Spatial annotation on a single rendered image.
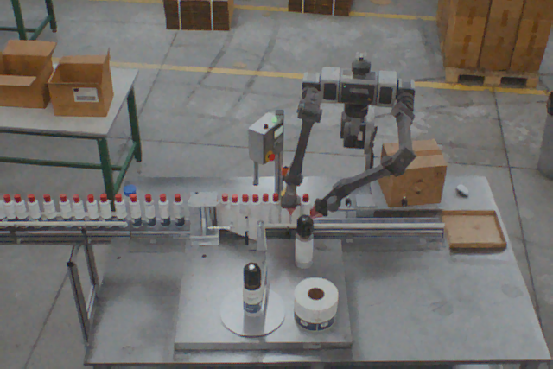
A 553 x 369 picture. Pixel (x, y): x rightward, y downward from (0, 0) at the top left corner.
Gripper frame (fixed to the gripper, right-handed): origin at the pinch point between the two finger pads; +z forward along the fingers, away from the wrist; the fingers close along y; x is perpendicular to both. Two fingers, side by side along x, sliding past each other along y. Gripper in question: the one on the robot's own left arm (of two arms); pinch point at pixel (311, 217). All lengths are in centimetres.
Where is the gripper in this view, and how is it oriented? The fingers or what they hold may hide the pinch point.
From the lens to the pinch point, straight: 402.7
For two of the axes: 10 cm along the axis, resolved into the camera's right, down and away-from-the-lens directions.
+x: 7.9, 4.7, 4.0
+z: -6.2, 6.5, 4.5
